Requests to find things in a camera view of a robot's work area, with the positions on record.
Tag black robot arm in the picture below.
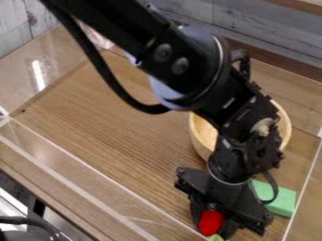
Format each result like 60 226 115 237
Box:
40 0 283 238

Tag clear acrylic front wall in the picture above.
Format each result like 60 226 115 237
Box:
0 113 207 241

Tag light wooden bowl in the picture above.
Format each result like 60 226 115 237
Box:
188 101 291 161

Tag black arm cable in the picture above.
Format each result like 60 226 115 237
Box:
36 0 174 115

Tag green rectangular sponge block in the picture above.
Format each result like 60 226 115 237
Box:
252 180 297 217

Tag black cable under table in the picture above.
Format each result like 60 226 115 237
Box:
0 214 60 241

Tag red felt strawberry toy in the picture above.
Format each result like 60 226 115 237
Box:
198 211 226 237

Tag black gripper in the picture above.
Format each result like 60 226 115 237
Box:
175 167 274 240

